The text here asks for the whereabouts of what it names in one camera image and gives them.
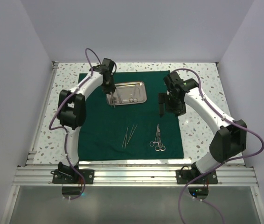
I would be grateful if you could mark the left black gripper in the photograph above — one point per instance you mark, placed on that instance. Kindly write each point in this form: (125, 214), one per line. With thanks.
(107, 90)

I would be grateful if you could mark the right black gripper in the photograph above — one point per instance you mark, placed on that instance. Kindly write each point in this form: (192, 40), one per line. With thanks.
(180, 110)

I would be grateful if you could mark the steel instrument tray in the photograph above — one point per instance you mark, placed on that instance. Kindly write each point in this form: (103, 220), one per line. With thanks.
(126, 90)

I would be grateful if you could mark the dark green surgical cloth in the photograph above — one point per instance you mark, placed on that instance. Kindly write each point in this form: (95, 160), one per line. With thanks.
(102, 134)

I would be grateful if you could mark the steel ring-handled forceps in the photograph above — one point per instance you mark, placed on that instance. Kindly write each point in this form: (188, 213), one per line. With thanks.
(155, 142)

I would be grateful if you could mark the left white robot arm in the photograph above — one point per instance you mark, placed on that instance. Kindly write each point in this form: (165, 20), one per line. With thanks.
(72, 113)

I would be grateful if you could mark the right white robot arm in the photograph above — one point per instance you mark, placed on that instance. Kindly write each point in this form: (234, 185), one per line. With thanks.
(229, 135)

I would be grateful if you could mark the small steel scissors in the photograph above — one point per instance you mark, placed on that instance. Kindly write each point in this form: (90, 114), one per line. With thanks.
(134, 96)

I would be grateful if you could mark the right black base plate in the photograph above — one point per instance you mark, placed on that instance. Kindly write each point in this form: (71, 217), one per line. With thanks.
(184, 176)

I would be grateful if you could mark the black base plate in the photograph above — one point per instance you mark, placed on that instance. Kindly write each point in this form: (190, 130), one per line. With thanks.
(184, 176)
(87, 176)

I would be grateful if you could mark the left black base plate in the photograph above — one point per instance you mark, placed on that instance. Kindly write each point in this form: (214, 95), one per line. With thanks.
(87, 176)

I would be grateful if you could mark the aluminium mounting rail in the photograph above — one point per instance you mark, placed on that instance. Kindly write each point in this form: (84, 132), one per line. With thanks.
(137, 175)

